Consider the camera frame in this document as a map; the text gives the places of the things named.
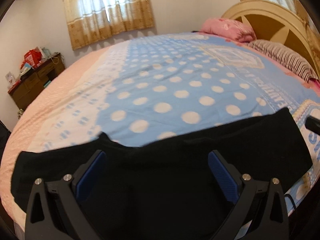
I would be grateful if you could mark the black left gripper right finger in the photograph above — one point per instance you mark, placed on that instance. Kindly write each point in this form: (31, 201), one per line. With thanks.
(262, 203)

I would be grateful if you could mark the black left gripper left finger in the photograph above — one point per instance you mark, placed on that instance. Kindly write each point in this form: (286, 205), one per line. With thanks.
(53, 210)

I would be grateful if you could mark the black pants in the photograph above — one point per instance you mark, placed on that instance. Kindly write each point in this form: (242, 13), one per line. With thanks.
(165, 189)

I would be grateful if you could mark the striped grey pillow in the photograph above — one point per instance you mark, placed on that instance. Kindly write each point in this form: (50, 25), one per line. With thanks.
(285, 56)

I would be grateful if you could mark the cream wooden headboard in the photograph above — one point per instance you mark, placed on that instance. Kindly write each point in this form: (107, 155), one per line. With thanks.
(274, 23)

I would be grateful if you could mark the pink floral pillow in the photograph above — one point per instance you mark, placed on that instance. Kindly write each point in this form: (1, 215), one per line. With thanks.
(227, 28)

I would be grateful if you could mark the dark wooden desk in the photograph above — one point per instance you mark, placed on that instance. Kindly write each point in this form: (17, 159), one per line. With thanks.
(31, 84)

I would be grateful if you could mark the blue pink patterned bedspread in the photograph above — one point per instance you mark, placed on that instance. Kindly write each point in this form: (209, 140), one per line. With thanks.
(156, 87)

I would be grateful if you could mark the red gift bag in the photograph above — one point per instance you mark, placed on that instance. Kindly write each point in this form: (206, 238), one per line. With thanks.
(32, 57)

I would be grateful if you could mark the beige patterned window curtain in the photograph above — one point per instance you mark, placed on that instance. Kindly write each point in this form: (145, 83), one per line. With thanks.
(90, 21)

